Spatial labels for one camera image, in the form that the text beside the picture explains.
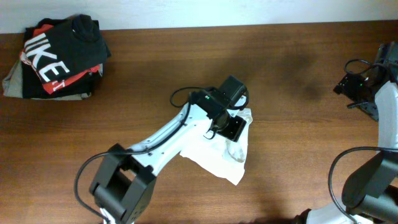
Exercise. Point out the white t-shirt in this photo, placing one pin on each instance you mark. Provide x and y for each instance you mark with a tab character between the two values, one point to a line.
220	156

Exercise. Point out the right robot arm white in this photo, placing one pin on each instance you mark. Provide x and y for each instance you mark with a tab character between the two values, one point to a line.
368	195

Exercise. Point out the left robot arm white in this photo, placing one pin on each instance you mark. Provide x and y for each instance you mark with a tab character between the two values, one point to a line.
211	129

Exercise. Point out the black Nike t-shirt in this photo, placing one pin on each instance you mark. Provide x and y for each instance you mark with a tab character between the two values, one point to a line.
66	49

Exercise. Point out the black folded garment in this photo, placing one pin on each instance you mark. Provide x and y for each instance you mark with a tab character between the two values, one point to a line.
33	88

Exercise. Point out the grey folded garment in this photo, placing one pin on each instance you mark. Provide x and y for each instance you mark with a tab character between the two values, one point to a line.
12	86

